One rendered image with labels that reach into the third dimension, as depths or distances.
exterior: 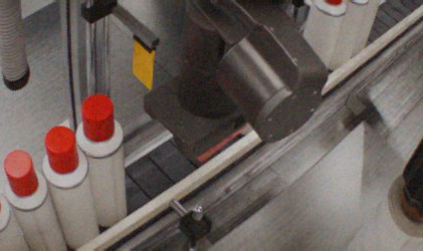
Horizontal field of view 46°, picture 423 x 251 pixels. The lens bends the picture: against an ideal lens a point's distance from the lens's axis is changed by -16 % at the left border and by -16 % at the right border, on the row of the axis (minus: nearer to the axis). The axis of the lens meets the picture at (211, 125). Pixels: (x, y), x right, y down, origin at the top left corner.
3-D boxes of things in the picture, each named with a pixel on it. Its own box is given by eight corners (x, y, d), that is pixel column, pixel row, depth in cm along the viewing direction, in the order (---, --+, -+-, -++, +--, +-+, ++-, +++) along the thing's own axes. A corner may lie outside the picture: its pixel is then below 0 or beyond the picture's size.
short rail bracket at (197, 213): (189, 263, 70) (197, 223, 61) (174, 248, 72) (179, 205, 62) (207, 250, 72) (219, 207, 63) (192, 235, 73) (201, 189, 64)
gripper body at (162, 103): (271, 102, 54) (285, 48, 48) (187, 158, 49) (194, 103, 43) (223, 61, 57) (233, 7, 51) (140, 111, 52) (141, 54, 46)
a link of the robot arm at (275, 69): (293, -57, 44) (221, -74, 38) (383, 26, 38) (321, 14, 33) (233, 41, 51) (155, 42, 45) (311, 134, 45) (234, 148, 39)
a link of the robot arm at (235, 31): (234, -28, 45) (173, -12, 43) (284, 21, 42) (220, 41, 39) (224, 28, 50) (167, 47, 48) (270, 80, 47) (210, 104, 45)
